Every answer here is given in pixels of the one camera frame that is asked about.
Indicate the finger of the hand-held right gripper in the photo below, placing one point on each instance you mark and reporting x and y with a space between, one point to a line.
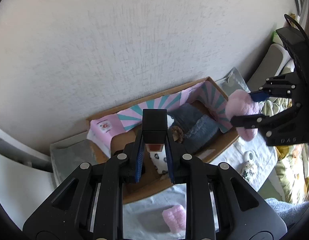
258 95
247 121

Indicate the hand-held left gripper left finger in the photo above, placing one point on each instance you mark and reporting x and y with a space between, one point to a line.
139 155

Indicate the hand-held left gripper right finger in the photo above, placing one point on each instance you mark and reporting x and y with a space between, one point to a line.
169 160

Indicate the white panda print socks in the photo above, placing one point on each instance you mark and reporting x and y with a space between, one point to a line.
157 158

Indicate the pink fluffy sock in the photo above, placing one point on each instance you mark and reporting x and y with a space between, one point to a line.
238 105
174 217

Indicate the small black box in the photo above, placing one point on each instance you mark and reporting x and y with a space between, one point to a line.
154 125

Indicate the pink printed cardboard box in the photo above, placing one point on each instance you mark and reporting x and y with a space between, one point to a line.
149 187

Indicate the grey fluffy towel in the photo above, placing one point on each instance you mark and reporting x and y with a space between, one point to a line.
197 130

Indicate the white pillow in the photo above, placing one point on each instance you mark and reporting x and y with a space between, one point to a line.
288 67

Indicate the clear tape roll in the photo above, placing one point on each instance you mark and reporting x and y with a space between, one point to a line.
244 156

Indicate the grey pillow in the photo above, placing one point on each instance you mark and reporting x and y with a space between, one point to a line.
272 60

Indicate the white patterned sock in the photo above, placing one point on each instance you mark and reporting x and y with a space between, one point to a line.
248 171

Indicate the green tissue pack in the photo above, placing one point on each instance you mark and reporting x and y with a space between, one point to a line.
275 37

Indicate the yellow green floral blanket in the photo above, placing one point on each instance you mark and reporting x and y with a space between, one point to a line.
292 170

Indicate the light blue fluffy cloth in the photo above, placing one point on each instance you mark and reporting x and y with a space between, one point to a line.
282 207

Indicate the white door frame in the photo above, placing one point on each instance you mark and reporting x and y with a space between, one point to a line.
19 150

